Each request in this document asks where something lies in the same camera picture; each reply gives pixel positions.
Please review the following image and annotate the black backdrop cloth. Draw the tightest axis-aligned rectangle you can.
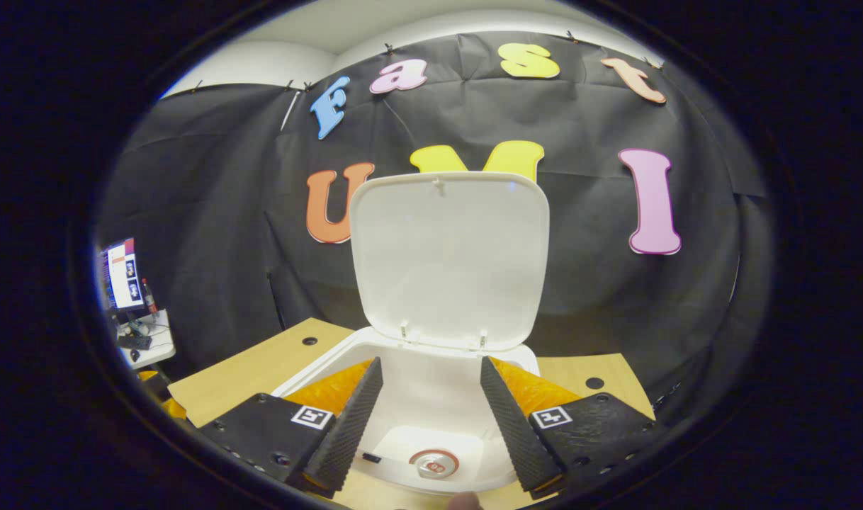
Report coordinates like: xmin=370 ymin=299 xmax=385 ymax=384
xmin=95 ymin=32 xmax=769 ymax=404

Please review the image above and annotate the white desktop garbage bin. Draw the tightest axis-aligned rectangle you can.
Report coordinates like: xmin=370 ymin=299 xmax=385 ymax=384
xmin=270 ymin=171 xmax=551 ymax=495

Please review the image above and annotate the white side table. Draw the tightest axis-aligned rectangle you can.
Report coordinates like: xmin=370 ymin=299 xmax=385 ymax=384
xmin=116 ymin=310 xmax=177 ymax=370

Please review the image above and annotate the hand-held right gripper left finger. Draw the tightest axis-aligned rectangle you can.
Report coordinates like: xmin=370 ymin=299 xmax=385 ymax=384
xmin=199 ymin=356 xmax=384 ymax=497

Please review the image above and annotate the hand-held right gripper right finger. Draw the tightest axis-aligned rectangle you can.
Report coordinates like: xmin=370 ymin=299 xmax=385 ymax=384
xmin=480 ymin=356 xmax=666 ymax=497

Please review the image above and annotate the red pop can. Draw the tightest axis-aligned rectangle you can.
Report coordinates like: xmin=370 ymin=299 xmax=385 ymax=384
xmin=409 ymin=448 xmax=461 ymax=480

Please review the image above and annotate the computer monitor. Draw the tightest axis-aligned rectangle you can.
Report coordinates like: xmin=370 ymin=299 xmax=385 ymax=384
xmin=98 ymin=237 xmax=147 ymax=314

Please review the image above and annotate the wooden desktop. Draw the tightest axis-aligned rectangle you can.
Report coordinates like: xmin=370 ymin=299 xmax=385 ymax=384
xmin=168 ymin=317 xmax=655 ymax=510

